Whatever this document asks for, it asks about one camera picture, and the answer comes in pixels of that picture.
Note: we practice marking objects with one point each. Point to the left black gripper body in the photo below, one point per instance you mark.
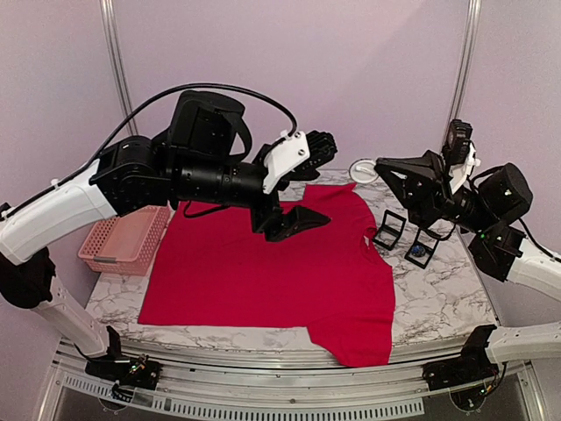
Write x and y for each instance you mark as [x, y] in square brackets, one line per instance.
[264, 217]

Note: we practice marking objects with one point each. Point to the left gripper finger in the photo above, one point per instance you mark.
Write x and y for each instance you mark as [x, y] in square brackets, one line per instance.
[307, 175]
[298, 219]

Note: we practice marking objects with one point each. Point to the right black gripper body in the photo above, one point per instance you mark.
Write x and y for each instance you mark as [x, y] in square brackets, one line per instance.
[436, 193]

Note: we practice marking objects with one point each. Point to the green round brooch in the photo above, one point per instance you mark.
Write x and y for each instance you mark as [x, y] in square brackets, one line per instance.
[363, 171]

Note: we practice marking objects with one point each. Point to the blue round brooch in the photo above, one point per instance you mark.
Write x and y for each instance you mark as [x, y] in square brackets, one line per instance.
[418, 251]

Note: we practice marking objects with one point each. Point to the red t-shirt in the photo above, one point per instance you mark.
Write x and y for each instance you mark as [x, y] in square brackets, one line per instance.
[213, 270]

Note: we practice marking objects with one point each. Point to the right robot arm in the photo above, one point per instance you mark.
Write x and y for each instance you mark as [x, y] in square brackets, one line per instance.
[487, 205]

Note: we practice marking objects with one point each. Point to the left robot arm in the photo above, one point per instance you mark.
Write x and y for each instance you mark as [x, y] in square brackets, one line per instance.
[204, 156]

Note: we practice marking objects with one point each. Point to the black brooch box left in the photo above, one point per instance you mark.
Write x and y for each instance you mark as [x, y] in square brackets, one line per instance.
[390, 230]

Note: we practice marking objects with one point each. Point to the black brooch box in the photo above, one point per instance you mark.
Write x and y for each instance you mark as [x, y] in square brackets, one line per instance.
[390, 230]
[424, 261]

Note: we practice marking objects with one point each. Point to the black brooch box right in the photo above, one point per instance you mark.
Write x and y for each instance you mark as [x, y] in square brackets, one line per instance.
[424, 261]

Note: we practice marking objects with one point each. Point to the pink plastic basket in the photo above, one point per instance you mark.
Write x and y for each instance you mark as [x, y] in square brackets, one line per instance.
[125, 245]

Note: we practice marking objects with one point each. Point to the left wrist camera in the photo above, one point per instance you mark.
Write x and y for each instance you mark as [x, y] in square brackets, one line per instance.
[299, 152]

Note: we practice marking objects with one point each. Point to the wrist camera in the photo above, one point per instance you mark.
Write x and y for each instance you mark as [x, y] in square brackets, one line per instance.
[459, 154]
[299, 152]

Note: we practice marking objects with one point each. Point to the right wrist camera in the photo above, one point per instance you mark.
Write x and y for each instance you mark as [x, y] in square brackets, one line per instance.
[459, 154]

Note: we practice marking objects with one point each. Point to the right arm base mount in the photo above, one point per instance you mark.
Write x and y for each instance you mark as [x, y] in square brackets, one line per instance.
[470, 378]

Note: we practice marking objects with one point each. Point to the aluminium front rail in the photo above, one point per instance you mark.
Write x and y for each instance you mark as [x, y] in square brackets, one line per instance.
[207, 384]

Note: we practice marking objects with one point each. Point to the right aluminium post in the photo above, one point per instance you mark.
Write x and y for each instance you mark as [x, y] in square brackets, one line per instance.
[467, 50]

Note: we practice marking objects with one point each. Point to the aluminium post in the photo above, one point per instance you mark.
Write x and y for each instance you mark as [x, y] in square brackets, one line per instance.
[467, 50]
[109, 22]

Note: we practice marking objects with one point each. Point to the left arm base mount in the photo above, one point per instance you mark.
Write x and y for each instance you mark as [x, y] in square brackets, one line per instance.
[127, 374]

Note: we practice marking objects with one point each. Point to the left aluminium post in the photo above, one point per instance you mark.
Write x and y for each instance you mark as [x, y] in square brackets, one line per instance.
[109, 22]

